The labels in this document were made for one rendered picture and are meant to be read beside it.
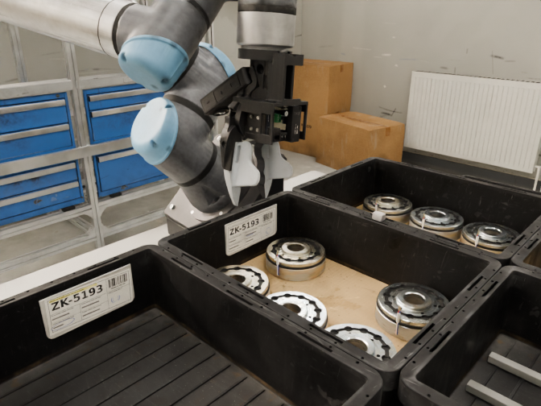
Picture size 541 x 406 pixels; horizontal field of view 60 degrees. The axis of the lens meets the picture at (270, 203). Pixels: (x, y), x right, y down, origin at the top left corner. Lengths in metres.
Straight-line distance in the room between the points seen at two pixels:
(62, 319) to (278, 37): 0.45
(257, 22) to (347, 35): 3.85
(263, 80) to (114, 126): 2.00
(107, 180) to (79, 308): 1.98
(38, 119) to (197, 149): 1.55
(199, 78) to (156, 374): 0.56
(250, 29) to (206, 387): 0.44
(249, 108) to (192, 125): 0.33
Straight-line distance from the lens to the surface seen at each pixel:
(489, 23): 3.88
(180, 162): 0.93
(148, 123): 0.93
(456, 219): 1.00
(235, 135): 0.63
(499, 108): 3.75
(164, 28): 0.62
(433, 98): 3.94
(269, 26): 0.61
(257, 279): 0.73
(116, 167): 2.63
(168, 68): 0.61
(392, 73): 4.22
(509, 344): 0.74
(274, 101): 0.61
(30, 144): 2.43
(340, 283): 0.79
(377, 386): 0.47
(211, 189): 0.98
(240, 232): 0.81
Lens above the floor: 1.25
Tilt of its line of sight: 23 degrees down
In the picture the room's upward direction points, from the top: straight up
